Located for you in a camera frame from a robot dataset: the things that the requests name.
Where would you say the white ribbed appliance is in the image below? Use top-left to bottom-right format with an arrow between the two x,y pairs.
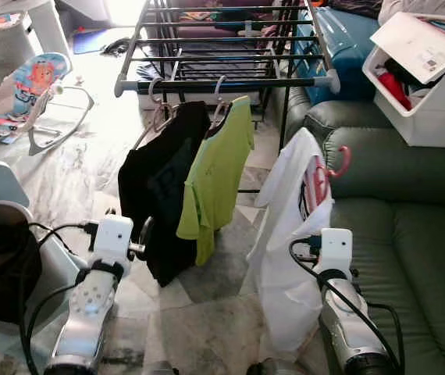
0,0 -> 71,79

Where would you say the red plastic hanger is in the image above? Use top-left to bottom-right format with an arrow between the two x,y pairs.
304,145 -> 352,212

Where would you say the black t-shirt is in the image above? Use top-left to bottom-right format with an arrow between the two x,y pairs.
118,102 -> 212,288

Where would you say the dark green leather sofa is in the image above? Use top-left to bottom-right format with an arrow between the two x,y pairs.
285,16 -> 445,375

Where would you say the metal clothes drying rack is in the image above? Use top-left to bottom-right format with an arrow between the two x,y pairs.
113,0 -> 340,195

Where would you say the red cloth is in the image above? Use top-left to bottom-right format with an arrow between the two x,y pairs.
379,70 -> 412,110

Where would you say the left robot leg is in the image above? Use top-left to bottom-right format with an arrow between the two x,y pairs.
146,361 -> 180,375

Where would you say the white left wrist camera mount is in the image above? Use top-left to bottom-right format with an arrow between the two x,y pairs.
91,215 -> 135,270

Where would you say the robot leg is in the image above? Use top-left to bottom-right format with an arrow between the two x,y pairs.
146,361 -> 180,375
246,358 -> 309,375

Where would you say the blue plastic container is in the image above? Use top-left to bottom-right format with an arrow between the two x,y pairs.
293,6 -> 379,102

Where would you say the white plastic storage box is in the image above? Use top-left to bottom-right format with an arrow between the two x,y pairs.
361,12 -> 445,149

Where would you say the grey laundry basket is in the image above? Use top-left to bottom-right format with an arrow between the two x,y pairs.
0,202 -> 44,329

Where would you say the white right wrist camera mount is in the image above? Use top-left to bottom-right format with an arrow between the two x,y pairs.
316,228 -> 354,278

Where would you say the blue floor mat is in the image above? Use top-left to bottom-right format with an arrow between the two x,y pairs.
73,27 -> 122,55

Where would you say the colourful baby bouncer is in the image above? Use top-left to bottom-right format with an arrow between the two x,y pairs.
0,53 -> 94,157

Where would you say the small dark cloth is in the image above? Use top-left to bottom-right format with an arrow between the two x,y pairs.
101,37 -> 134,57

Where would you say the right robot leg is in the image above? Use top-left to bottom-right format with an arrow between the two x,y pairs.
246,358 -> 309,375

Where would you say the lime green t-shirt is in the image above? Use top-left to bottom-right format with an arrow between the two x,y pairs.
176,95 -> 256,266

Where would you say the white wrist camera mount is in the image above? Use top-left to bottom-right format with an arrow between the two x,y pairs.
316,228 -> 354,278
91,215 -> 135,270

